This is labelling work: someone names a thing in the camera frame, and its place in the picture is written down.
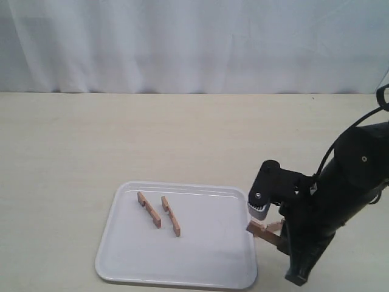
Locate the wooden notched bar four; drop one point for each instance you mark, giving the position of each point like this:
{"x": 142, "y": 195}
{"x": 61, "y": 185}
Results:
{"x": 275, "y": 226}

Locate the white backdrop curtain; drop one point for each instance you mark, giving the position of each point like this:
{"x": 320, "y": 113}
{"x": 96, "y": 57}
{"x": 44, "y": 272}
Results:
{"x": 213, "y": 47}

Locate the wooden notched bar one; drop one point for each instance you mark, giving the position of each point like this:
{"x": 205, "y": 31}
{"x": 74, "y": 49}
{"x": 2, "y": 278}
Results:
{"x": 149, "y": 208}

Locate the white rectangular plastic tray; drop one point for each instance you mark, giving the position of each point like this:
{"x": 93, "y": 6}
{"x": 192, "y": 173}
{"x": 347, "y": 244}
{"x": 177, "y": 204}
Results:
{"x": 185, "y": 235}

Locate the wooden notched bar two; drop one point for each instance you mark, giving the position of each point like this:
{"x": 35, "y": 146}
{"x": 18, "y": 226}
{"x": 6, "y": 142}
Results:
{"x": 167, "y": 208}

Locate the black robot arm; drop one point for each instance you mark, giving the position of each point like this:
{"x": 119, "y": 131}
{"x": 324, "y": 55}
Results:
{"x": 359, "y": 168}

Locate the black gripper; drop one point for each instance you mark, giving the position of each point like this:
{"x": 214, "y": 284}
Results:
{"x": 308, "y": 227}

